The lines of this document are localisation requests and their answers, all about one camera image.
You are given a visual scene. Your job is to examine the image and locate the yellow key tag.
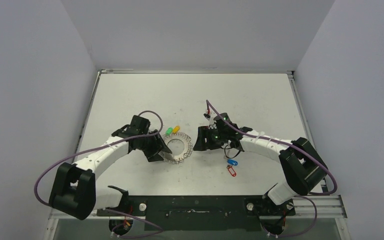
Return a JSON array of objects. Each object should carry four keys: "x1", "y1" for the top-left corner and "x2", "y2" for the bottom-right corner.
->
[{"x1": 172, "y1": 125, "x2": 180, "y2": 134}]

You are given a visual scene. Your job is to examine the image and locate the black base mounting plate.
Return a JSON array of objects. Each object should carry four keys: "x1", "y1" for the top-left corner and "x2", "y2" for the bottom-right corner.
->
[{"x1": 97, "y1": 195, "x2": 296, "y2": 232}]

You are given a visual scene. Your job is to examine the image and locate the metal ring disc with keyrings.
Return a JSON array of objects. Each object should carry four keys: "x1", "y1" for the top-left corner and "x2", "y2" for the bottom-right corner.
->
[{"x1": 159, "y1": 132, "x2": 193, "y2": 164}]

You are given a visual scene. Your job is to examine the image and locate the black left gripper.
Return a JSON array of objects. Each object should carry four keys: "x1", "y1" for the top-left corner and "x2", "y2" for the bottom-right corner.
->
[{"x1": 139, "y1": 130, "x2": 172, "y2": 162}]

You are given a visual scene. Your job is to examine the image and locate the blue key tag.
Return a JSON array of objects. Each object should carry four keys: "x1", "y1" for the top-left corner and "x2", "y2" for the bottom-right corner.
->
[{"x1": 227, "y1": 159, "x2": 238, "y2": 166}]

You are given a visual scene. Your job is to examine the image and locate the green key tag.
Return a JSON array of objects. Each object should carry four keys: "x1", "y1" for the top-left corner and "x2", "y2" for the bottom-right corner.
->
[{"x1": 165, "y1": 127, "x2": 173, "y2": 136}]

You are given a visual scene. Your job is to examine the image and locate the red key tag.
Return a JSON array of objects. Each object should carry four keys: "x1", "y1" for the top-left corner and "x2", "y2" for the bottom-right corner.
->
[{"x1": 226, "y1": 165, "x2": 237, "y2": 177}]

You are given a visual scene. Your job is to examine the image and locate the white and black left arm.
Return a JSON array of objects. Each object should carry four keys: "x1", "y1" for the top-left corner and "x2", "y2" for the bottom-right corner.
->
[{"x1": 48, "y1": 115, "x2": 172, "y2": 220}]

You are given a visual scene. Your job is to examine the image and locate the aluminium frame rail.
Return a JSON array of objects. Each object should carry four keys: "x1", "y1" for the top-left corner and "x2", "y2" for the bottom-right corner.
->
[{"x1": 49, "y1": 195, "x2": 347, "y2": 220}]

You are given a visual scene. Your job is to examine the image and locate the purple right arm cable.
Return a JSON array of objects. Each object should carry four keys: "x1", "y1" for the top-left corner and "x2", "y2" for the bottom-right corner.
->
[{"x1": 205, "y1": 99, "x2": 339, "y2": 239}]

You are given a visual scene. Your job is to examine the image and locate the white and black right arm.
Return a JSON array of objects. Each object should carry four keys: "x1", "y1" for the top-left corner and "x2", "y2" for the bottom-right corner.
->
[{"x1": 193, "y1": 112, "x2": 328, "y2": 215}]

